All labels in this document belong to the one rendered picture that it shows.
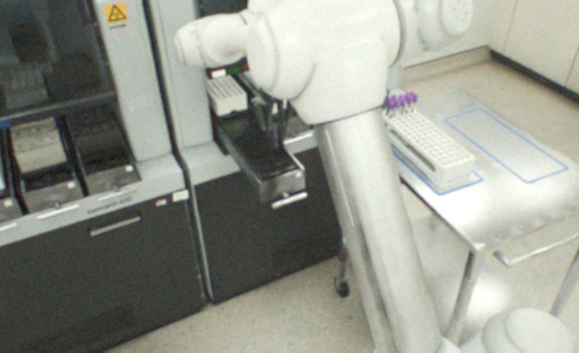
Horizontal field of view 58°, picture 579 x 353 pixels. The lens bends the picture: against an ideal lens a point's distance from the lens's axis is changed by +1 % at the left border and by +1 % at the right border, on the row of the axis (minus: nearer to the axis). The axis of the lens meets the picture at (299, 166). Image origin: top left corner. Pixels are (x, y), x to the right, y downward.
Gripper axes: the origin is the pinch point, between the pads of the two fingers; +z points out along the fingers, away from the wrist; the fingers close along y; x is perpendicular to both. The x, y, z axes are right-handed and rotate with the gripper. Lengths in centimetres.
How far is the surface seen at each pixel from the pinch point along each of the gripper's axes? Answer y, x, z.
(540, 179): -53, 48, 2
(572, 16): -224, -75, 36
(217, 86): 5.7, -31.4, -2.2
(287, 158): -0.2, 6.4, 3.9
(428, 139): -32.8, 26.3, -3.8
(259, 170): 8.8, 7.6, 3.8
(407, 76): -156, -131, 83
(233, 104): 4.4, -21.8, -0.3
